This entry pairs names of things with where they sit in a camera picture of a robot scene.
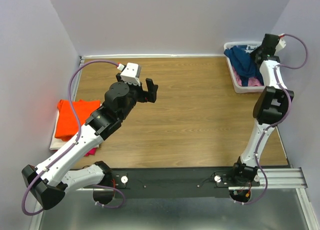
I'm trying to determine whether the black mounting base plate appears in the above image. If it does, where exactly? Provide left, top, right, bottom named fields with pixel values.
left=91, top=167, right=261, bottom=205

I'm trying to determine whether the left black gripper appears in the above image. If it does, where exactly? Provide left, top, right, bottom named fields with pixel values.
left=116, top=74, right=158, bottom=121

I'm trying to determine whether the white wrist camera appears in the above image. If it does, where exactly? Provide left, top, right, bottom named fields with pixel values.
left=117, top=63, right=142, bottom=86
left=275, top=34, right=287, bottom=54

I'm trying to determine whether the pink t-shirt in basket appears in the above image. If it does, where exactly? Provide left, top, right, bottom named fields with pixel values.
left=232, top=67, right=263, bottom=87

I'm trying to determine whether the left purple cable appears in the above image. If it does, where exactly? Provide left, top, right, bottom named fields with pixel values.
left=22, top=60, right=126, bottom=216

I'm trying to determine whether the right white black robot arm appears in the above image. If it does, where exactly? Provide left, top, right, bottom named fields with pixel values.
left=227, top=34, right=294, bottom=186

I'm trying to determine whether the purple cable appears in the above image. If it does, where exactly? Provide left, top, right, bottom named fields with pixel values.
left=233, top=34, right=308, bottom=206
left=22, top=60, right=126, bottom=216

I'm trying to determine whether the white plastic laundry basket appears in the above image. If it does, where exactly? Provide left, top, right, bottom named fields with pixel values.
left=224, top=41, right=265, bottom=93

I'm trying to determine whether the orange folded t-shirt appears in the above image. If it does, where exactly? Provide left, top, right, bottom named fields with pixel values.
left=54, top=100, right=101, bottom=141

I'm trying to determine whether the magenta folded t-shirt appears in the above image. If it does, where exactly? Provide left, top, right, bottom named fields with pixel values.
left=85, top=147, right=97, bottom=156

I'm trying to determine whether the navy blue printed t-shirt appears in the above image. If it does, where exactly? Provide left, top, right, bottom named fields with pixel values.
left=224, top=46, right=264, bottom=85

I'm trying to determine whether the white folded t-shirt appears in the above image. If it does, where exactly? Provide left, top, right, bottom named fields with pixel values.
left=49, top=109, right=101, bottom=151

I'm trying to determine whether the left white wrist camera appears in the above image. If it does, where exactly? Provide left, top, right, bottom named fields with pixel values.
left=117, top=63, right=142, bottom=86

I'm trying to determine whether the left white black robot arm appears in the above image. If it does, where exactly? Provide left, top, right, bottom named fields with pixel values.
left=21, top=74, right=159, bottom=210

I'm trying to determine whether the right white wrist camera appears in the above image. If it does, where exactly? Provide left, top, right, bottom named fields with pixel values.
left=275, top=34, right=287, bottom=54

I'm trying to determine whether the aluminium extrusion rail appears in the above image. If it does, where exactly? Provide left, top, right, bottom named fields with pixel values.
left=229, top=168, right=308, bottom=190

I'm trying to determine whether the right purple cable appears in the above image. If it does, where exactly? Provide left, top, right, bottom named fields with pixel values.
left=233, top=34, right=308, bottom=206

